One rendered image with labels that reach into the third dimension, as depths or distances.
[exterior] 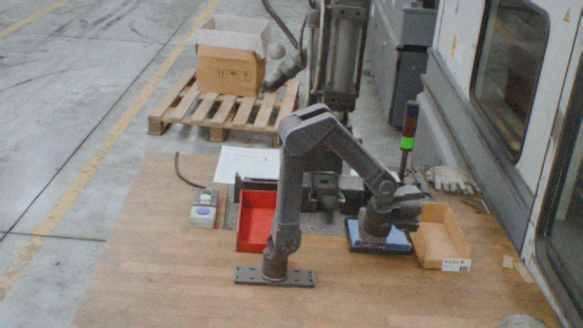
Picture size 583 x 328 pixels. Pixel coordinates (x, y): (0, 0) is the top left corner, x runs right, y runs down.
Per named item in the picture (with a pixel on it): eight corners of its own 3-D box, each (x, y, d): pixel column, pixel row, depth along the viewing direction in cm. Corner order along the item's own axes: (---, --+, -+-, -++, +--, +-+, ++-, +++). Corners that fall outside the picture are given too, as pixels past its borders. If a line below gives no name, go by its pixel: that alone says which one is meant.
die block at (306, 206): (293, 212, 197) (296, 189, 194) (292, 196, 206) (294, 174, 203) (361, 215, 198) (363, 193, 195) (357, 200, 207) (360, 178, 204)
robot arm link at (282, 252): (289, 219, 164) (266, 220, 163) (297, 239, 156) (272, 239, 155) (287, 242, 166) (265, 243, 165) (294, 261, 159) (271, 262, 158)
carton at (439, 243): (421, 272, 174) (425, 246, 171) (403, 224, 197) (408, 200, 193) (468, 274, 174) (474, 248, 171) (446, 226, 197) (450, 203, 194)
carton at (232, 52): (206, 69, 583) (207, 12, 562) (274, 76, 579) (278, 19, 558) (186, 92, 522) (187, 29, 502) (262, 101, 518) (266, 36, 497)
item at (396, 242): (384, 252, 176) (385, 242, 175) (376, 224, 190) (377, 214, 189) (410, 253, 176) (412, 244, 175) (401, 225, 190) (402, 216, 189)
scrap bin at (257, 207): (235, 252, 174) (236, 232, 172) (239, 207, 197) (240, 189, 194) (281, 254, 175) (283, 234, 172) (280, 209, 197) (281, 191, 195)
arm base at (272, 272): (235, 240, 164) (233, 256, 158) (316, 245, 165) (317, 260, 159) (234, 268, 167) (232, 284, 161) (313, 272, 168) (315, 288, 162)
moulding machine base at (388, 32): (349, 2, 1012) (356, -64, 971) (415, 8, 1012) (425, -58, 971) (382, 135, 510) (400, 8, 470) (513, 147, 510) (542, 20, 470)
